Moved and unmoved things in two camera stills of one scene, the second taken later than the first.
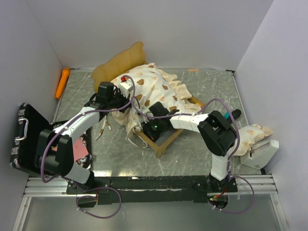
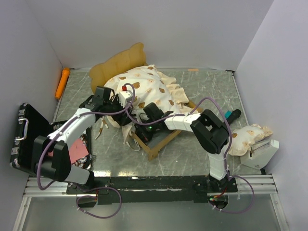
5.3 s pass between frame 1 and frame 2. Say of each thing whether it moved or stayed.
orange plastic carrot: stayed
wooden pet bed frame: moved
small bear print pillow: stayed
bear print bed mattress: stayed
